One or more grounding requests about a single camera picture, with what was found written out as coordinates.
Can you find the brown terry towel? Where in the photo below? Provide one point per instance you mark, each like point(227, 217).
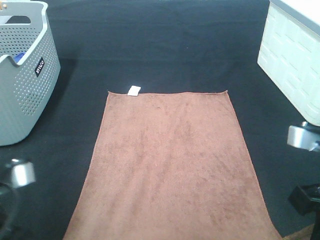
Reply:
point(170, 167)

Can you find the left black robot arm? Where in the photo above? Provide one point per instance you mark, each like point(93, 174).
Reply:
point(17, 173)

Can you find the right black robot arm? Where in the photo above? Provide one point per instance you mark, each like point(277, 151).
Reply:
point(305, 198)

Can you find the grey perforated laundry basket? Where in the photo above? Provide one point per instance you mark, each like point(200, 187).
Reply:
point(26, 86)

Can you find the white woven storage box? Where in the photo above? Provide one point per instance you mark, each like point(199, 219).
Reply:
point(290, 53)

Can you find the blue cloth in basket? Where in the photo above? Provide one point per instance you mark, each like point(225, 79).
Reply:
point(18, 57)

